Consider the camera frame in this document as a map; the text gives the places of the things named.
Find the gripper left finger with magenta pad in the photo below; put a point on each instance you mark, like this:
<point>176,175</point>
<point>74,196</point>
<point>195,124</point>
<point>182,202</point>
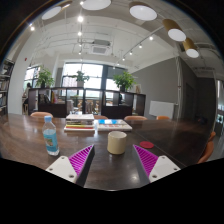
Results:
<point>74,168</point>

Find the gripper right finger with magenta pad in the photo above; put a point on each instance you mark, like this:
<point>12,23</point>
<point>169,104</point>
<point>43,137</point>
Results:
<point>151,167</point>

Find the clear plastic water bottle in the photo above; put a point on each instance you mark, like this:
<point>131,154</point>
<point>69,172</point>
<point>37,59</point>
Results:
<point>50,138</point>

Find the red round coaster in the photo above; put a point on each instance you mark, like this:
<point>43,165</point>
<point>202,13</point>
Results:
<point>146,144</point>

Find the cream ceramic cup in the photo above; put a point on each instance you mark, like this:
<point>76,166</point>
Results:
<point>116,142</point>

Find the stack of books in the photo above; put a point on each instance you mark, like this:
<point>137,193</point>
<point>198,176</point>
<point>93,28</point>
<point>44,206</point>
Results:
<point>79,122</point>

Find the orange chair far right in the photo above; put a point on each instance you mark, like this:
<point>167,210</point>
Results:
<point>162,118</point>

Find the flat book with blue cover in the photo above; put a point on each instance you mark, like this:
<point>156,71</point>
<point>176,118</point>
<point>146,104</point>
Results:
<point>113,125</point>

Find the orange chair far middle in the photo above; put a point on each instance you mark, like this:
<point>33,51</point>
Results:
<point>135,118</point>

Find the orange chair centre behind books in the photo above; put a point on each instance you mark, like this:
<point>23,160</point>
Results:
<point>100,117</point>

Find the orange chair right side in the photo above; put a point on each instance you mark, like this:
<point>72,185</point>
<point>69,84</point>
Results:
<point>209,149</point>

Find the orange chair far left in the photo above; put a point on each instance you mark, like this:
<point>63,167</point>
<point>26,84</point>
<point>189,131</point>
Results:
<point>41,114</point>

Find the dark low shelving unit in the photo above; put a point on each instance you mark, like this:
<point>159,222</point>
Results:
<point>61,101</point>

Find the right potted green plant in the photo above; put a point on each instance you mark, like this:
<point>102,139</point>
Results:
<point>124,81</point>

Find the potted green plant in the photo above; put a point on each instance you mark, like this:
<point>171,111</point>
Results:
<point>124,81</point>
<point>45,78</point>
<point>81,78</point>

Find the middle potted green plant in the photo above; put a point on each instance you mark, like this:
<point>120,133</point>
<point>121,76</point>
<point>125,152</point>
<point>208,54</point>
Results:
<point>81,78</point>

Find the left potted green plant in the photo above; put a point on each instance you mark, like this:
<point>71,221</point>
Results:
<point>45,78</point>

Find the ceiling air conditioner unit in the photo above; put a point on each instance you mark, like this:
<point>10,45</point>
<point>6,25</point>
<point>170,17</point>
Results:
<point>100,47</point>

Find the gold pendant lamp far right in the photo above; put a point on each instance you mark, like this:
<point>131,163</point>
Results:
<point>190,48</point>

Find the gold pendant lamp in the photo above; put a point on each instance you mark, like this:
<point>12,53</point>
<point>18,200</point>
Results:
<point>173,30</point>
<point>190,48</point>

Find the gold pendant lamp upper right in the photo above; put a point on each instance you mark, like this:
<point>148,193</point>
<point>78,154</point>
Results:
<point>173,30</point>

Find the round pendant lamp right centre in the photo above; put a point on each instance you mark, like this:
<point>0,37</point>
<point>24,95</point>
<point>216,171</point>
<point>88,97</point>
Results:
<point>142,11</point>

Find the round pendant lamp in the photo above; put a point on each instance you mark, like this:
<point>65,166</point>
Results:
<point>142,11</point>
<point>51,13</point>
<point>96,4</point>

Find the round pendant lamp left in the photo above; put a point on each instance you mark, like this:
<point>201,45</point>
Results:
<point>51,13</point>

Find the white board against wall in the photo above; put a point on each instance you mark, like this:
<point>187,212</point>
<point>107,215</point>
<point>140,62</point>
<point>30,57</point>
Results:
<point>158,108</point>

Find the bookshelf at left wall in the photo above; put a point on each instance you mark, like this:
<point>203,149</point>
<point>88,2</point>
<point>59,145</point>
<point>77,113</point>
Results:
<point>5,75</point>

